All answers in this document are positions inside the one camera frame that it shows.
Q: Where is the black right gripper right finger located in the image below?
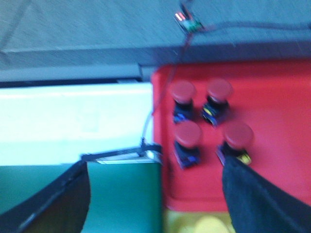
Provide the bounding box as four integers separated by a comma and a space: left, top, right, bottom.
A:
222, 157, 311, 233

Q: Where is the grey stone slab right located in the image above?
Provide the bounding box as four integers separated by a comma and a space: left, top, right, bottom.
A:
0, 0, 311, 69

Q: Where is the green circuit board with LED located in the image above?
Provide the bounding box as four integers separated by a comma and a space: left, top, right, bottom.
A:
174, 4, 203, 34

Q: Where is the green conveyor belt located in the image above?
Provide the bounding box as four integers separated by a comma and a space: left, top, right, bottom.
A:
0, 163, 162, 233

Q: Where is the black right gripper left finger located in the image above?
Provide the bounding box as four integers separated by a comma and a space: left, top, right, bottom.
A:
0, 161, 91, 233

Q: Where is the red emergency stop button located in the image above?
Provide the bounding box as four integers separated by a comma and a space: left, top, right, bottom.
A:
171, 81, 196, 124
201, 78, 233, 126

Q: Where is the red push button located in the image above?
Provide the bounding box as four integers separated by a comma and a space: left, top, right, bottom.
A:
174, 120, 202, 169
216, 121, 254, 166

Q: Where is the aluminium conveyor frame rail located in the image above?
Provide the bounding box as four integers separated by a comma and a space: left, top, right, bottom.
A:
95, 150, 162, 165

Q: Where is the red plastic tray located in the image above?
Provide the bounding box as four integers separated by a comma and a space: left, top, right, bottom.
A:
154, 60, 311, 212

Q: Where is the thin red black wire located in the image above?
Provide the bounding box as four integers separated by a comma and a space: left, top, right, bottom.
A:
140, 20, 311, 144

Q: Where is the yellow plastic tray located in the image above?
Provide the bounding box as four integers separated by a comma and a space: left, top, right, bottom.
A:
163, 210, 235, 233

